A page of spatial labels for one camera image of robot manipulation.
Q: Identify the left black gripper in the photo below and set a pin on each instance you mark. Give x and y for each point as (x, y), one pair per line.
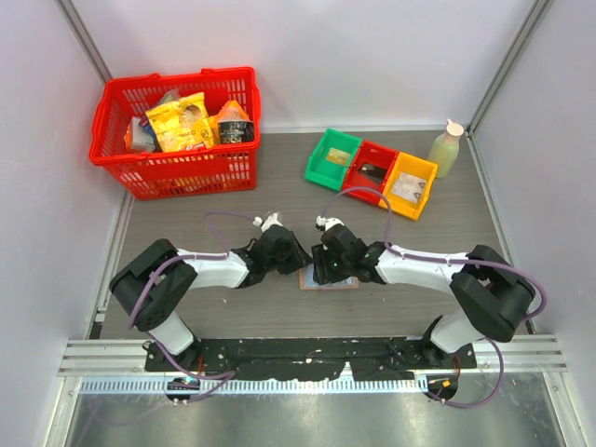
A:
(299, 258)

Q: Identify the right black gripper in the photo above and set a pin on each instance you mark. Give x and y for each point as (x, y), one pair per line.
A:
(322, 271)

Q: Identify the pink leather card holder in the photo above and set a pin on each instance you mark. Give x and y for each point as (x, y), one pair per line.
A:
(307, 282)

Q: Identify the white VIP credit card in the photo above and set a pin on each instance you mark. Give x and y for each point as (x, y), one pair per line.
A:
(409, 187)

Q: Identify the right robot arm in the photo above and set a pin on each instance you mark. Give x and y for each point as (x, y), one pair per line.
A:
(493, 298)

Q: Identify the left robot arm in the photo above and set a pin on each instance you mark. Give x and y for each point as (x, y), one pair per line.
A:
(150, 287)

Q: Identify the gold credit card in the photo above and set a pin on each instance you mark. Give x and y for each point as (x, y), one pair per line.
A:
(337, 156)

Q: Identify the black credit card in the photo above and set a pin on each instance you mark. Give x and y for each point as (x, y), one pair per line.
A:
(372, 172)

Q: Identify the green plastic bin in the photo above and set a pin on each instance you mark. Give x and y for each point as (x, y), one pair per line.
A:
(324, 173)

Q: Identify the red plastic shopping basket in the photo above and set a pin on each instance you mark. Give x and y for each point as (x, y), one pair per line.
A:
(222, 168)

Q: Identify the red plastic bin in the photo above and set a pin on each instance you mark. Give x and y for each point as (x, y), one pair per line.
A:
(376, 154)

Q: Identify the yellow plastic bin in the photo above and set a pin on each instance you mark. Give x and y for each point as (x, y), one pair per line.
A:
(418, 167)

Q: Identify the black round can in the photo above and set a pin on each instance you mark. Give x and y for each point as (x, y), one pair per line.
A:
(235, 131)

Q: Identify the orange snack packet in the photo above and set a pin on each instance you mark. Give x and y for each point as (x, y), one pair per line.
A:
(231, 111)

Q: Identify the green lotion bottle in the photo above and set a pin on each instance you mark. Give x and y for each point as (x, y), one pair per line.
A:
(445, 149)

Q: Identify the yellow chips bag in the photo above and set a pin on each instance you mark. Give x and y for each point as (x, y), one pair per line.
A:
(182, 125)

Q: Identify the grey small box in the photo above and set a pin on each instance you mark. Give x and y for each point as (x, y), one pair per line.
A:
(136, 139)

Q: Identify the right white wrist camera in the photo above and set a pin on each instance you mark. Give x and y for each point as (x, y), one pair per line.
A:
(324, 224)

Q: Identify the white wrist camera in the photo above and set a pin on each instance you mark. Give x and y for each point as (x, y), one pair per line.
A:
(324, 224)
(271, 219)

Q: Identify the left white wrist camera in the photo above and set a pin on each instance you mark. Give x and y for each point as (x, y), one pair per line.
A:
(271, 219)

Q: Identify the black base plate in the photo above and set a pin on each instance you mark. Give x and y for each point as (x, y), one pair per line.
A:
(308, 359)

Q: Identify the white cable duct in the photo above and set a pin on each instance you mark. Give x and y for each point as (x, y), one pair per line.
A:
(171, 385)

